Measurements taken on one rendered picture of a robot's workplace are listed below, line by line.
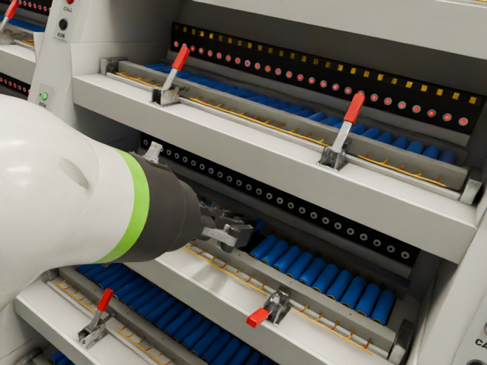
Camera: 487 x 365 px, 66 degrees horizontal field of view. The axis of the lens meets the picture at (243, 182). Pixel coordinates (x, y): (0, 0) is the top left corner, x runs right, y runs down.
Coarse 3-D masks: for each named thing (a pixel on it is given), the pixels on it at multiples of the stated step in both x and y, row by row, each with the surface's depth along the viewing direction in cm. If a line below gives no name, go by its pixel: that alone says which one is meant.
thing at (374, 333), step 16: (208, 240) 54; (224, 256) 53; (240, 256) 52; (256, 272) 51; (272, 272) 50; (256, 288) 49; (272, 288) 50; (304, 288) 49; (304, 304) 48; (320, 304) 47; (336, 304) 47; (336, 320) 46; (352, 320) 45; (368, 320) 45; (368, 336) 44; (384, 336) 43; (368, 352) 43
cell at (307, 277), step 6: (318, 258) 56; (312, 264) 54; (318, 264) 54; (324, 264) 55; (306, 270) 53; (312, 270) 53; (318, 270) 53; (306, 276) 51; (312, 276) 52; (306, 282) 51; (312, 282) 52
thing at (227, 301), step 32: (160, 160) 73; (224, 192) 67; (160, 256) 53; (192, 256) 54; (384, 256) 55; (192, 288) 50; (224, 288) 50; (224, 320) 49; (288, 320) 46; (416, 320) 50; (288, 352) 44; (320, 352) 43; (352, 352) 44; (416, 352) 39
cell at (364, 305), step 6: (366, 288) 52; (372, 288) 51; (378, 288) 52; (366, 294) 50; (372, 294) 50; (360, 300) 49; (366, 300) 49; (372, 300) 49; (360, 306) 48; (366, 306) 48; (372, 306) 49; (366, 312) 47
